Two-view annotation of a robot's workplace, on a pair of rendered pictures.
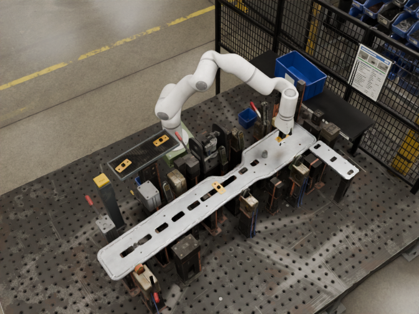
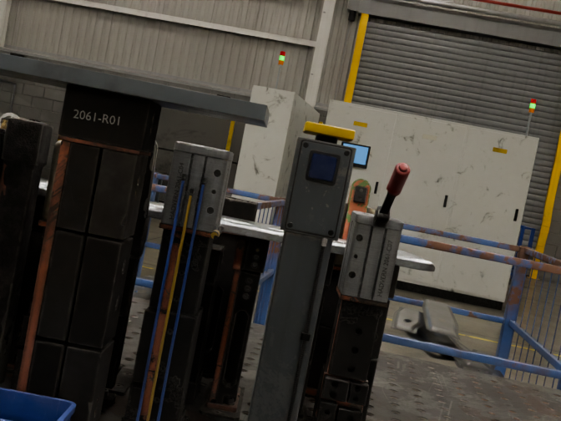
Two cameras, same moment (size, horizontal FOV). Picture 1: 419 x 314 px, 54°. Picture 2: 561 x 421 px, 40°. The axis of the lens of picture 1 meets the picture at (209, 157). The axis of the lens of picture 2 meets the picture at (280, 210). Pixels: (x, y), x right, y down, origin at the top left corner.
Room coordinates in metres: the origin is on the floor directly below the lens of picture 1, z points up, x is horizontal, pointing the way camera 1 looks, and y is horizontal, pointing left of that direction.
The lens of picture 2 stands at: (1.97, 1.09, 1.10)
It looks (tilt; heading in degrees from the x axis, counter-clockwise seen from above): 3 degrees down; 218
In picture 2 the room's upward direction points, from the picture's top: 11 degrees clockwise
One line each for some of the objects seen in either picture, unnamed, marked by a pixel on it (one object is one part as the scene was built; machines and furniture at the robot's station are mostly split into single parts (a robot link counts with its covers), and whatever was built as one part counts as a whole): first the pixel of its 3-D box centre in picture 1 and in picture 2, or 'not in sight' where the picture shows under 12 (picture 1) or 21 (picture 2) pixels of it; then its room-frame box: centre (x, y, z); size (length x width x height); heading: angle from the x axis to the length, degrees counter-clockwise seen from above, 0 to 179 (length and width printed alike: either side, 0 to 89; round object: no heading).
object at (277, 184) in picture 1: (274, 196); not in sight; (1.27, -0.37, 0.84); 0.11 x 0.08 x 0.29; 38
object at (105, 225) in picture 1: (112, 240); (352, 337); (1.01, 0.52, 0.88); 0.11 x 0.10 x 0.36; 38
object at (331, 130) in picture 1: (325, 147); not in sight; (1.59, -0.71, 0.88); 0.08 x 0.08 x 0.36; 38
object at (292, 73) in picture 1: (299, 75); not in sight; (2.01, -0.58, 1.10); 0.30 x 0.17 x 0.13; 31
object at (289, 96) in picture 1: (288, 101); not in sight; (1.53, -0.42, 1.35); 0.09 x 0.08 x 0.13; 168
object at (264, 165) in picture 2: not in sight; (277, 159); (-6.04, -5.31, 1.22); 2.40 x 0.54 x 2.45; 28
